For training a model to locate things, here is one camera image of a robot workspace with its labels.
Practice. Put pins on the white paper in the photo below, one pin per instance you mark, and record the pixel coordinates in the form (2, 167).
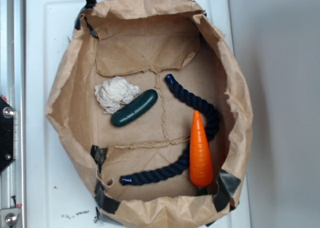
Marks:
(113, 93)

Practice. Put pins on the brown paper bag tray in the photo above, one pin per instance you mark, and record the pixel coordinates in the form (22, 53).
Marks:
(143, 41)

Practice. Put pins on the dark green toy cucumber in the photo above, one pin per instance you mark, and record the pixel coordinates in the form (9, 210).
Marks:
(135, 109)

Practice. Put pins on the orange toy carrot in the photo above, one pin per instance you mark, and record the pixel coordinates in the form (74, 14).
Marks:
(200, 160)

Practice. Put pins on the black mounting plate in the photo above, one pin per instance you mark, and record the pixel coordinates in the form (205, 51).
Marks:
(7, 134)

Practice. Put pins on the aluminium frame rail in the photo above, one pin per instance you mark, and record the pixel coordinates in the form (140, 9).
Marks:
(12, 84)

